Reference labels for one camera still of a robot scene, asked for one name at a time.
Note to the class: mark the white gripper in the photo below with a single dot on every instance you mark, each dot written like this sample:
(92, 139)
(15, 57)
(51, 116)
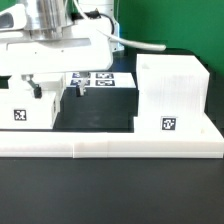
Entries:
(82, 48)

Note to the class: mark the white front drawer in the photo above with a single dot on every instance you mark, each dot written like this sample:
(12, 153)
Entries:
(23, 111)

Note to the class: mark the white drawer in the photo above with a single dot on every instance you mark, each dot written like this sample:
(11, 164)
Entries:
(55, 82)
(23, 111)

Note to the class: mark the white drawer cabinet box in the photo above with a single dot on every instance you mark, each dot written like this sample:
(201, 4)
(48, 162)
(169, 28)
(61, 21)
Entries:
(172, 93)

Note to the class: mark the white rear drawer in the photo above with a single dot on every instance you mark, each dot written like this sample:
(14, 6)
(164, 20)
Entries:
(55, 82)

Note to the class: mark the white fiducial marker sheet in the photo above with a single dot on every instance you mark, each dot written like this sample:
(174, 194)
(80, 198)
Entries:
(102, 80)

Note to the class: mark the white L-shaped fence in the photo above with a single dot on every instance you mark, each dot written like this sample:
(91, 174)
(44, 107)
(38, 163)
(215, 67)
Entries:
(46, 143)

